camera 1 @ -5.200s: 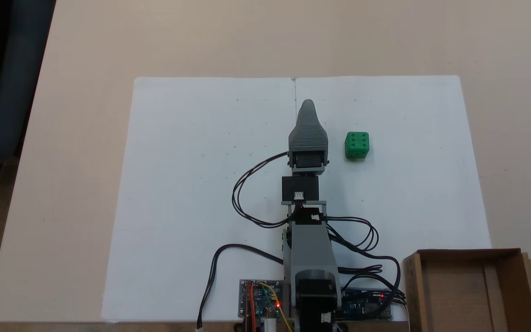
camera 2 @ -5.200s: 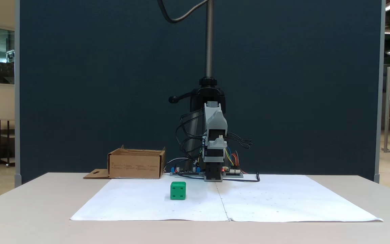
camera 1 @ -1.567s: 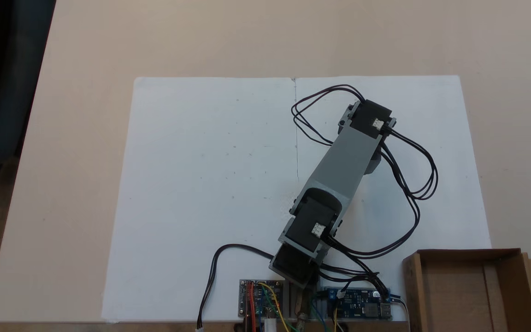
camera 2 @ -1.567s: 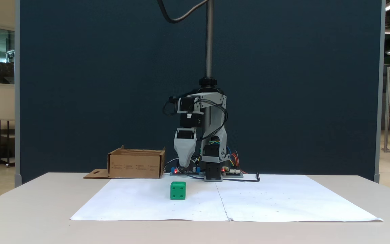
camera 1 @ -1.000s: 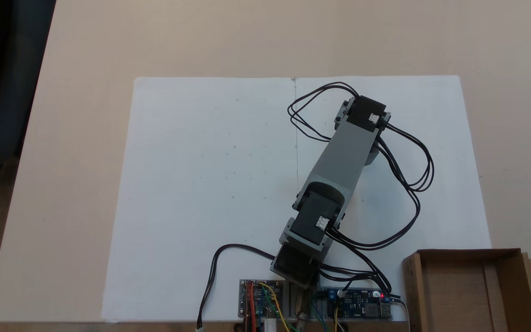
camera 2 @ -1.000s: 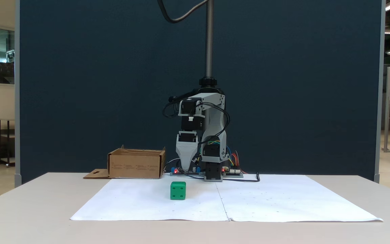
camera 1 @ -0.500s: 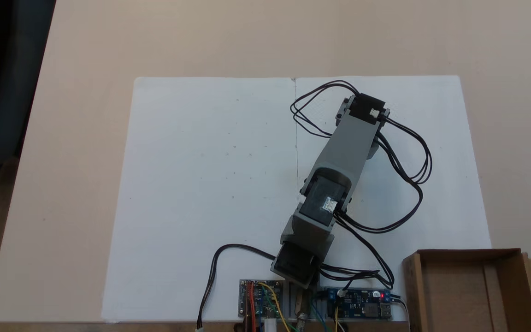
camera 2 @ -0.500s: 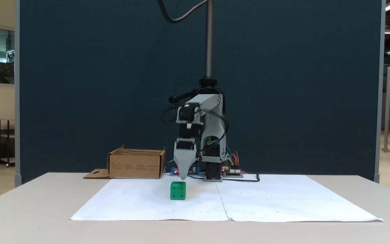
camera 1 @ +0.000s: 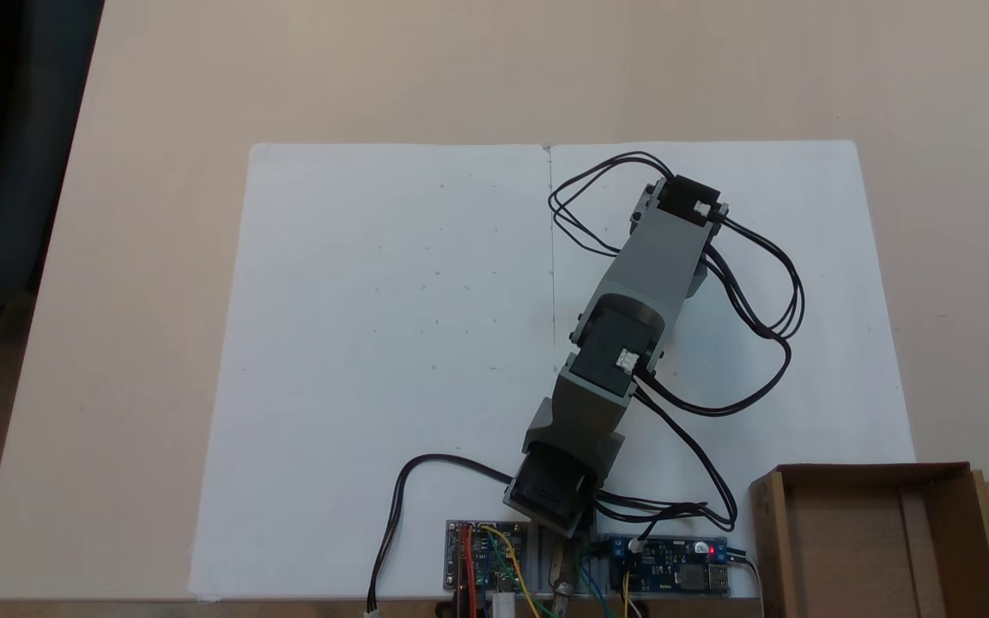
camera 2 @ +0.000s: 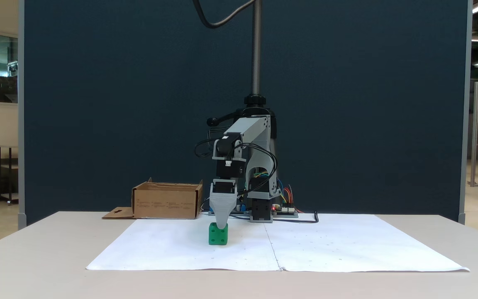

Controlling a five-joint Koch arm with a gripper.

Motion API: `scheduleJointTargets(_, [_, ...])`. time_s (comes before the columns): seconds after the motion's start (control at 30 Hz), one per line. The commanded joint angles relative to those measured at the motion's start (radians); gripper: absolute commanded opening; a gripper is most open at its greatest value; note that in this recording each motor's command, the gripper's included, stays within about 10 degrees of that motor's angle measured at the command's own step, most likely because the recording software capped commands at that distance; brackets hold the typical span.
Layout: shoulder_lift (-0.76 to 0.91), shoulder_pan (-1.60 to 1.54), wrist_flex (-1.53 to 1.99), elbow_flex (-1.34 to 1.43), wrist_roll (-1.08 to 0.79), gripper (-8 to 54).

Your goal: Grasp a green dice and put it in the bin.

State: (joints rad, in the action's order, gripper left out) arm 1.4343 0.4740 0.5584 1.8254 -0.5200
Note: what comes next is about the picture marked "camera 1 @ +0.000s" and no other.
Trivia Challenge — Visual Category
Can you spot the orange-red jumper wire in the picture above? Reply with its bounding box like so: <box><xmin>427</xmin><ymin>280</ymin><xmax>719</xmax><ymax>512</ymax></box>
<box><xmin>458</xmin><ymin>524</ymin><xmax>475</xmax><ymax>618</ymax></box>

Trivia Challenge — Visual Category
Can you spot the brown cardboard box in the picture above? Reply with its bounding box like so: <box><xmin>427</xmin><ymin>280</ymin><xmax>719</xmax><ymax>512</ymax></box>
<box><xmin>749</xmin><ymin>462</ymin><xmax>989</xmax><ymax>618</ymax></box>

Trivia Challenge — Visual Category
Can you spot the grey power cable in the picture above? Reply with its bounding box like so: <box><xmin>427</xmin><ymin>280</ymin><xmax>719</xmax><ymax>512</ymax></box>
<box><xmin>728</xmin><ymin>549</ymin><xmax>767</xmax><ymax>618</ymax></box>

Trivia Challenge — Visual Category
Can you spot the black forearm wire loop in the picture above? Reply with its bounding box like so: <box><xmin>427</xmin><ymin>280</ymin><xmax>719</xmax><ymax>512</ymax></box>
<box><xmin>632</xmin><ymin>215</ymin><xmax>806</xmax><ymax>419</ymax></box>

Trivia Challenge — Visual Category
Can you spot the thick black cable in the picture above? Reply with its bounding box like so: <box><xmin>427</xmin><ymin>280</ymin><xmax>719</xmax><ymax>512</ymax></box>
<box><xmin>365</xmin><ymin>454</ymin><xmax>514</xmax><ymax>616</ymax></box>

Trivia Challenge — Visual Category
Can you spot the black wrist wire loop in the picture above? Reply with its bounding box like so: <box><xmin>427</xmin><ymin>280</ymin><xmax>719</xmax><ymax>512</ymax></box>
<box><xmin>548</xmin><ymin>152</ymin><xmax>677</xmax><ymax>258</ymax></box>

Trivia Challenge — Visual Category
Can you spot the white paper sheet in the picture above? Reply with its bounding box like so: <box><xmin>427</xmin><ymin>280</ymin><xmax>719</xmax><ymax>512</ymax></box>
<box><xmin>190</xmin><ymin>143</ymin><xmax>557</xmax><ymax>600</ymax></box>
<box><xmin>546</xmin><ymin>140</ymin><xmax>917</xmax><ymax>602</ymax></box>

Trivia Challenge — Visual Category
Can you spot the blue power circuit board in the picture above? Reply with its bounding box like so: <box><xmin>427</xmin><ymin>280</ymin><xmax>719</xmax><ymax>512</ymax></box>
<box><xmin>604</xmin><ymin>536</ymin><xmax>732</xmax><ymax>597</ymax></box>

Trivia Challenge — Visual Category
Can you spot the yellow jumper wire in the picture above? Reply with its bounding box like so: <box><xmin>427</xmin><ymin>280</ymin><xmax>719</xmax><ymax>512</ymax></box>
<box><xmin>481</xmin><ymin>524</ymin><xmax>544</xmax><ymax>618</ymax></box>

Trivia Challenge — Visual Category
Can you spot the circuit board with jumper wires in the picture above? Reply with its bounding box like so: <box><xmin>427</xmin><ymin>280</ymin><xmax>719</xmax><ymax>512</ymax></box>
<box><xmin>445</xmin><ymin>519</ymin><xmax>531</xmax><ymax>596</ymax></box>

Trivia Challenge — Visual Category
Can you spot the black base wire bundle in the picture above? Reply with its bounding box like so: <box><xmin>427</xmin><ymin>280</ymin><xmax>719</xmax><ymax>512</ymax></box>
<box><xmin>593</xmin><ymin>399</ymin><xmax>738</xmax><ymax>532</ymax></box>

